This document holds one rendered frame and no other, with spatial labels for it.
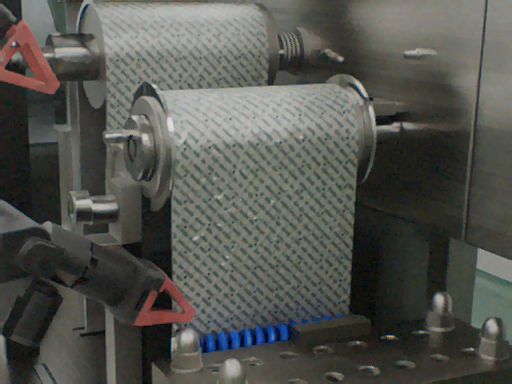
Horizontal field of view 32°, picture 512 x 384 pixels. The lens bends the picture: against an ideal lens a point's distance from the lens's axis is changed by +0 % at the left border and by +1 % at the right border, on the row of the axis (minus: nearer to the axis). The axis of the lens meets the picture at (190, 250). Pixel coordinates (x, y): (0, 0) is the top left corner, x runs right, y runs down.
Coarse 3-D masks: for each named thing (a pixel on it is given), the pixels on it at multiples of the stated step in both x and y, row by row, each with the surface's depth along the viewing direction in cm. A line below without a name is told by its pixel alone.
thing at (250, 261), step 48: (336, 192) 107; (192, 240) 101; (240, 240) 104; (288, 240) 106; (336, 240) 109; (192, 288) 103; (240, 288) 105; (288, 288) 108; (336, 288) 110; (240, 336) 107
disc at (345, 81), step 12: (336, 84) 112; (348, 84) 109; (360, 84) 107; (360, 96) 107; (360, 108) 107; (372, 108) 106; (372, 120) 105; (372, 132) 105; (372, 144) 106; (372, 156) 106; (360, 168) 109; (360, 180) 109
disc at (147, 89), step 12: (144, 84) 102; (144, 96) 102; (156, 96) 99; (168, 108) 97; (168, 120) 96; (168, 132) 96; (168, 144) 97; (168, 156) 97; (168, 168) 98; (168, 180) 98; (168, 192) 99; (144, 204) 106; (156, 204) 103
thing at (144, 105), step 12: (348, 96) 108; (132, 108) 105; (144, 108) 101; (156, 108) 99; (156, 120) 98; (360, 120) 107; (156, 132) 98; (360, 132) 107; (156, 144) 99; (360, 144) 107; (156, 156) 99; (360, 156) 108; (156, 168) 100; (144, 180) 104; (156, 180) 100; (144, 192) 104; (156, 192) 101
